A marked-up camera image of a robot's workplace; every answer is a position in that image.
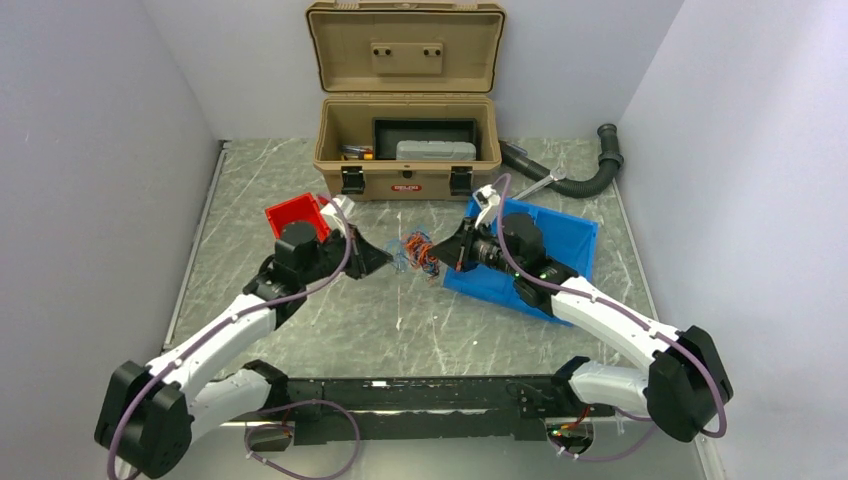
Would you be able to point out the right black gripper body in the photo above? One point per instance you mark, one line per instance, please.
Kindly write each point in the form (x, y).
(478, 246)

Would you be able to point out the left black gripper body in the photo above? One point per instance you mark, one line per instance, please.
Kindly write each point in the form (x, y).
(355, 266)

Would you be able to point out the blue two-compartment plastic bin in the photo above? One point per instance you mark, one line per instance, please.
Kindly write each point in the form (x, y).
(570, 240)

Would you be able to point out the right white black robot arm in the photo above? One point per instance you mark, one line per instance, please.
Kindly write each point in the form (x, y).
(677, 380)

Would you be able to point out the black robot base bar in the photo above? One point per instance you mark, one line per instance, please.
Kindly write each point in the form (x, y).
(322, 410)

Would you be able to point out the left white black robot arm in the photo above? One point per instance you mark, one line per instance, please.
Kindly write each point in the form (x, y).
(152, 413)

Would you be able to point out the red plastic bin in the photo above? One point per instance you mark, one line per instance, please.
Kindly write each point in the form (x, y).
(304, 208)

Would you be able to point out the silver wrench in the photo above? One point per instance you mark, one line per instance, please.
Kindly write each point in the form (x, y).
(554, 175)

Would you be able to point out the grey case in toolbox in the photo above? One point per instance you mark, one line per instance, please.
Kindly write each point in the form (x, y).
(420, 150)

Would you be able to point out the black tray in toolbox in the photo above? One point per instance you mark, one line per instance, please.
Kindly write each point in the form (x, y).
(389, 131)

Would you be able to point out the tan plastic toolbox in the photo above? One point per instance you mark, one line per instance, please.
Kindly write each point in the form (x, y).
(404, 59)

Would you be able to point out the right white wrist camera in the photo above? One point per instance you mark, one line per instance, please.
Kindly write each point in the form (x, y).
(488, 200)

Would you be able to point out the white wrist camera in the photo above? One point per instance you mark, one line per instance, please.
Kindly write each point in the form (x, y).
(330, 214)
(488, 200)

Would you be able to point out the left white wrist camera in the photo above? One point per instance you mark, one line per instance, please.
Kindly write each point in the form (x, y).
(330, 214)

